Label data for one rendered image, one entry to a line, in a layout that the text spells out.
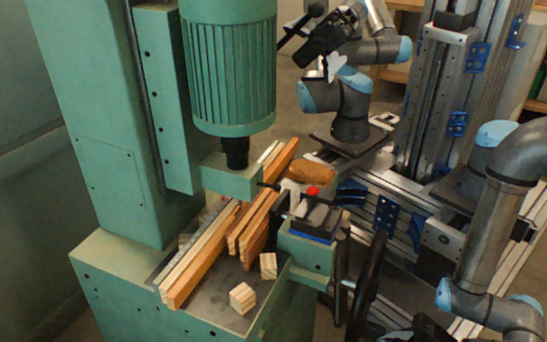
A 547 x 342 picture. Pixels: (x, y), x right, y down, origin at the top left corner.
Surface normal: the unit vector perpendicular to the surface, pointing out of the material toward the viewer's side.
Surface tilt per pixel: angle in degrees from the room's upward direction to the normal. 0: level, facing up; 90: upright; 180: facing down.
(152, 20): 90
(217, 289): 0
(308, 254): 90
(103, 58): 90
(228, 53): 90
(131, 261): 0
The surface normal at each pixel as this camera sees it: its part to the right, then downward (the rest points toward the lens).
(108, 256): 0.00, -0.81
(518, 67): -0.70, 0.42
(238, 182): -0.42, 0.54
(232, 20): 0.15, 0.58
